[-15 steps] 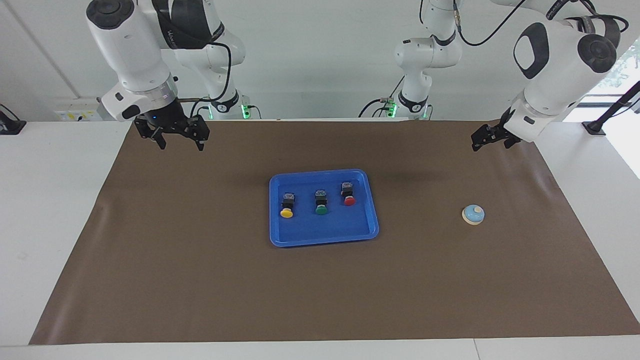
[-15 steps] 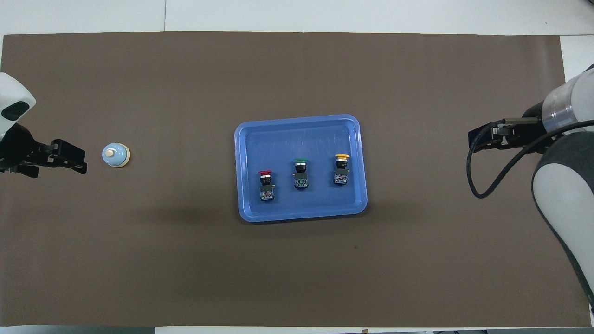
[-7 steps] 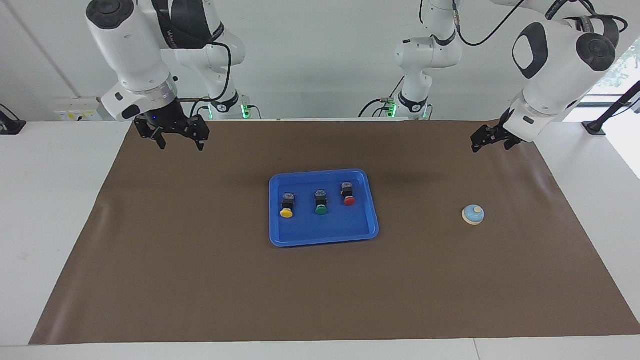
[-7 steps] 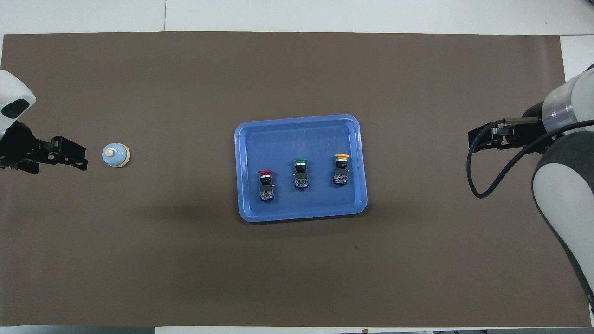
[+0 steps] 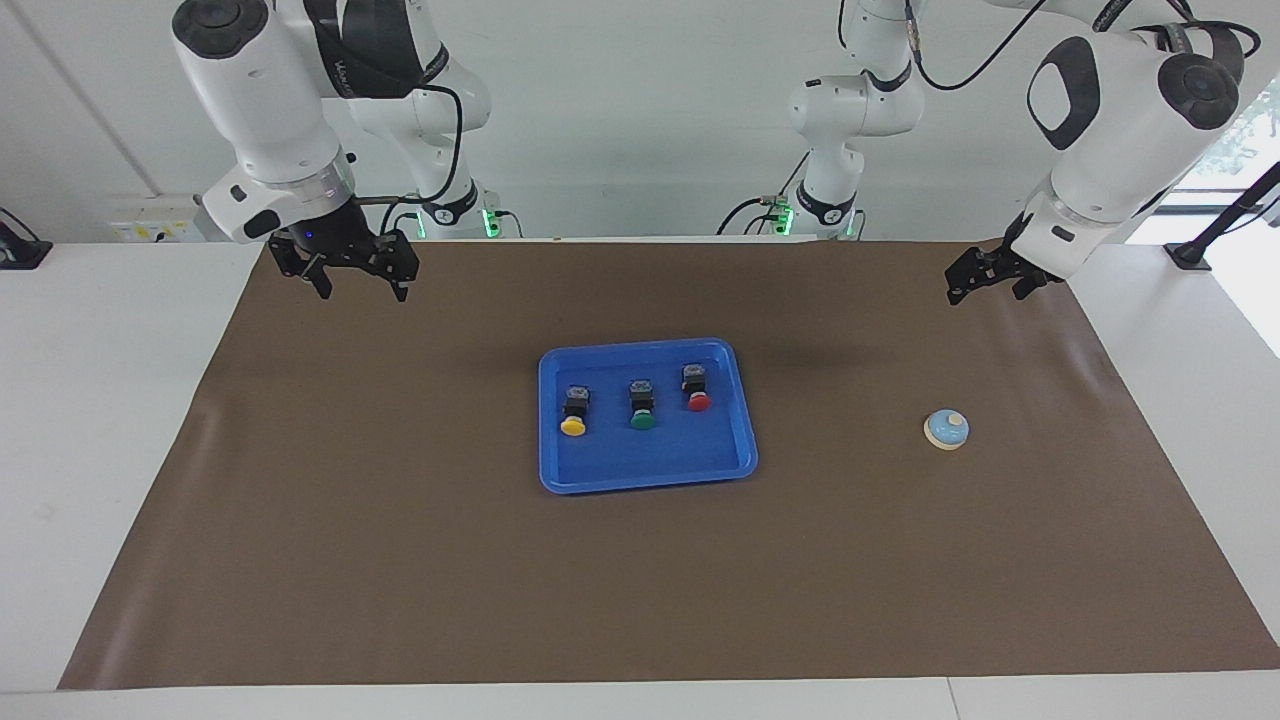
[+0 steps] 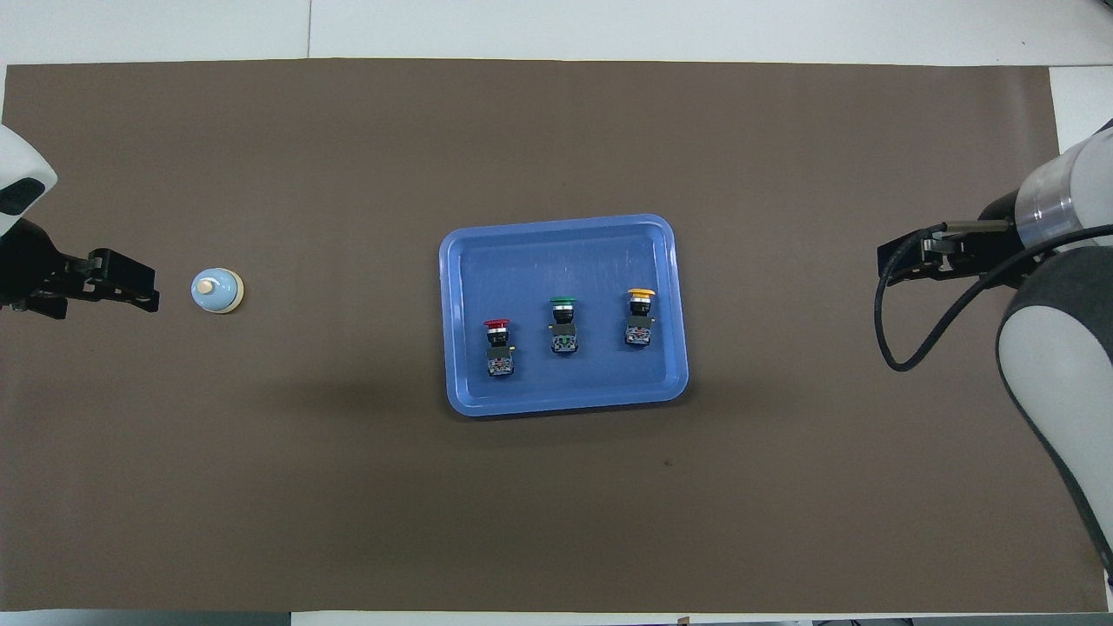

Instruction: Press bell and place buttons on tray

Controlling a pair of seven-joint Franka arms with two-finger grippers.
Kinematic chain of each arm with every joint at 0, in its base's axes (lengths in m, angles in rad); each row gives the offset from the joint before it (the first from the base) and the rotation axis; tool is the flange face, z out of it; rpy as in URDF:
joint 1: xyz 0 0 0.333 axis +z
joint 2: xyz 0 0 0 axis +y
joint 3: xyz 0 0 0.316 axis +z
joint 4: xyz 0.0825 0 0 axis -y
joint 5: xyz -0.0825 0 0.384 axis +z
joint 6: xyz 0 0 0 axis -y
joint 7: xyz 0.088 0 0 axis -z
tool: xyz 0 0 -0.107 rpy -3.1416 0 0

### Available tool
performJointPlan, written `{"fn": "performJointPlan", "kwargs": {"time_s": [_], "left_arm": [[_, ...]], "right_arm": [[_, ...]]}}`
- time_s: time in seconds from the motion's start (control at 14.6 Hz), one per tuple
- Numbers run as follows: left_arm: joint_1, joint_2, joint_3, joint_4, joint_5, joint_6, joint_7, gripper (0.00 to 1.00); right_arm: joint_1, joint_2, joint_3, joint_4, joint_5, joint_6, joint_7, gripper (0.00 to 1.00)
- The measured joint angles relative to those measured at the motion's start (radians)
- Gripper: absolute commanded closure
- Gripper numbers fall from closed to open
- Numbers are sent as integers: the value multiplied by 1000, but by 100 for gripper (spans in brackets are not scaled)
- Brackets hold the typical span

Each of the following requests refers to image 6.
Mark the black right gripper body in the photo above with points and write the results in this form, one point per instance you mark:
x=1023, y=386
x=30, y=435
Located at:
x=1000, y=235

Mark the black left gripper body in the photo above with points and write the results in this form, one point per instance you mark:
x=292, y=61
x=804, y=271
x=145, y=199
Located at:
x=30, y=265

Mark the light blue call bell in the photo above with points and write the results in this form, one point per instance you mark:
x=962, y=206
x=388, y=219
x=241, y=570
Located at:
x=216, y=289

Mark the yellow push button switch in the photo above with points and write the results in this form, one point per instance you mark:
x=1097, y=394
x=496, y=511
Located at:
x=640, y=326

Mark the green push button switch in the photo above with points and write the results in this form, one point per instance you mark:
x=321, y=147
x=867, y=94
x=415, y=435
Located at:
x=563, y=335

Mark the red push button switch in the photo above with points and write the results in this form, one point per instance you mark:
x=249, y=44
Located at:
x=499, y=356

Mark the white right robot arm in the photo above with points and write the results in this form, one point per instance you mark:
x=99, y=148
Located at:
x=1061, y=365

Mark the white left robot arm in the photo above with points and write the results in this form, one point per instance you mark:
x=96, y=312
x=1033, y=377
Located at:
x=17, y=165

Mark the blue plastic tray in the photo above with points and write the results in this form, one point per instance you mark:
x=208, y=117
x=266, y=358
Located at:
x=565, y=252

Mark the brown table mat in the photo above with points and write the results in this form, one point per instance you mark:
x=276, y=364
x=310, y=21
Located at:
x=556, y=504

